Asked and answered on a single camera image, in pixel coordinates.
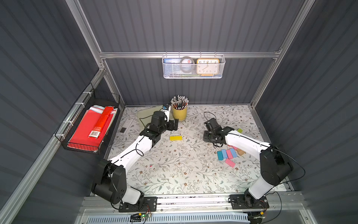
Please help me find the yellow block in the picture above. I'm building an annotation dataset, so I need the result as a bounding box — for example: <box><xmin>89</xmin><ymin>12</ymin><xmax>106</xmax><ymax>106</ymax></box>
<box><xmin>169</xmin><ymin>136</ymin><xmax>183</xmax><ymax>141</ymax></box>

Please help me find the teal block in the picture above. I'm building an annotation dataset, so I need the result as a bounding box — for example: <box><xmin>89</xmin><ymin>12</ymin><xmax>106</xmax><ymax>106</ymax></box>
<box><xmin>217</xmin><ymin>151</ymin><xmax>224</xmax><ymax>161</ymax></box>

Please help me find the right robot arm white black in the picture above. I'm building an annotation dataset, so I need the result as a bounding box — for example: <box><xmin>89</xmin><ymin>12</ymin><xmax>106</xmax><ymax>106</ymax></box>
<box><xmin>203</xmin><ymin>118</ymin><xmax>293</xmax><ymax>203</ymax></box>

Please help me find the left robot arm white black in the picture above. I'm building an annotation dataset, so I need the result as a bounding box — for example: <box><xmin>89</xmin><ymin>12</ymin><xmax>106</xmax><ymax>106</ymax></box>
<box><xmin>91</xmin><ymin>105</ymin><xmax>179</xmax><ymax>205</ymax></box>

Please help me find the yellow pencil cup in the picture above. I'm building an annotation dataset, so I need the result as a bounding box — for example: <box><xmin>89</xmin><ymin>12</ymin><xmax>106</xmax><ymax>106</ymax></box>
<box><xmin>172</xmin><ymin>107</ymin><xmax>187</xmax><ymax>122</ymax></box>

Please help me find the pale green book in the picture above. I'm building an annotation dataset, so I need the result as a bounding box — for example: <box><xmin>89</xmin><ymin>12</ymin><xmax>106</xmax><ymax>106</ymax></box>
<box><xmin>137</xmin><ymin>105</ymin><xmax>163</xmax><ymax>131</ymax></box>

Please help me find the light blue block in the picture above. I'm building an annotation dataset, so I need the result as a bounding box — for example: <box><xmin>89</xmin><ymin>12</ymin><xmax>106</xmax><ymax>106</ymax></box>
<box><xmin>230</xmin><ymin>148</ymin><xmax>237</xmax><ymax>158</ymax></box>
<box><xmin>221</xmin><ymin>149</ymin><xmax>228</xmax><ymax>159</ymax></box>

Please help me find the bundle of pencils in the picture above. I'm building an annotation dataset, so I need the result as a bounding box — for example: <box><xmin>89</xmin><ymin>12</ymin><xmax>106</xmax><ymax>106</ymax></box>
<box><xmin>171</xmin><ymin>95</ymin><xmax>189</xmax><ymax>110</ymax></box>

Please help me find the white remote control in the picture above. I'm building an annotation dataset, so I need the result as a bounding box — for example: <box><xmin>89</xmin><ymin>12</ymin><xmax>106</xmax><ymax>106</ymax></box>
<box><xmin>119</xmin><ymin>118</ymin><xmax>133</xmax><ymax>135</ymax></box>

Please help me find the red long box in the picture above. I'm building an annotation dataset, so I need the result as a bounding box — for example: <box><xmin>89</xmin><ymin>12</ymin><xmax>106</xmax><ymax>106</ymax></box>
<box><xmin>89</xmin><ymin>106</ymin><xmax>114</xmax><ymax>138</ymax></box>

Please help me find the yellow alarm clock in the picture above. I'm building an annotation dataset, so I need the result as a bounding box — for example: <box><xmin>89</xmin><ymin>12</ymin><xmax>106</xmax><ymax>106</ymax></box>
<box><xmin>196</xmin><ymin>58</ymin><xmax>220</xmax><ymax>76</ymax></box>

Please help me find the grey tape roll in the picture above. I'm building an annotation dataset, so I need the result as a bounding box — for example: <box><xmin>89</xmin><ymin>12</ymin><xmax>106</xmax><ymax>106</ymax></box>
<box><xmin>180</xmin><ymin>56</ymin><xmax>194</xmax><ymax>74</ymax></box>

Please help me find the red folder stack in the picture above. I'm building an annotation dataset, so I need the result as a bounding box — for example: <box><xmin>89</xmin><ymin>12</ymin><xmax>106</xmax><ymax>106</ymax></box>
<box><xmin>67</xmin><ymin>105</ymin><xmax>117</xmax><ymax>153</ymax></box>

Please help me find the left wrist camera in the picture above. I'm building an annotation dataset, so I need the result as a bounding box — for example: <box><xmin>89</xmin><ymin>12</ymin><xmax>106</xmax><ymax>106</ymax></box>
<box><xmin>161</xmin><ymin>104</ymin><xmax>171</xmax><ymax>121</ymax></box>

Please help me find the white wire wall basket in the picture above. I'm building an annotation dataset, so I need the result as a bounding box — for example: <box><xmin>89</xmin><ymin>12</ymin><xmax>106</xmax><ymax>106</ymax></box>
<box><xmin>162</xmin><ymin>54</ymin><xmax>226</xmax><ymax>79</ymax></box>

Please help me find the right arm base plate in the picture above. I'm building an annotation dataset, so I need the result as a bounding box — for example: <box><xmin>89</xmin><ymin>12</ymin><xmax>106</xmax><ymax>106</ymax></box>
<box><xmin>228</xmin><ymin>194</ymin><xmax>269</xmax><ymax>210</ymax></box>

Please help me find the black wire side basket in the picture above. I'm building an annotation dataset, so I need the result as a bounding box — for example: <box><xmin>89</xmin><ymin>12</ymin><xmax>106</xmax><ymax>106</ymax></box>
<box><xmin>55</xmin><ymin>86</ymin><xmax>120</xmax><ymax>154</ymax></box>

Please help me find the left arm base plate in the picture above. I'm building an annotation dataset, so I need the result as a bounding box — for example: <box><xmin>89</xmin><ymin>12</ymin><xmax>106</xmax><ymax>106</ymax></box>
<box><xmin>119</xmin><ymin>197</ymin><xmax>158</xmax><ymax>213</ymax></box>

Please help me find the aluminium rail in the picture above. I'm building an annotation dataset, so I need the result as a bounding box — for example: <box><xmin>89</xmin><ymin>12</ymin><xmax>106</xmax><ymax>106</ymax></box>
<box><xmin>79</xmin><ymin>191</ymin><xmax>308</xmax><ymax>215</ymax></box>

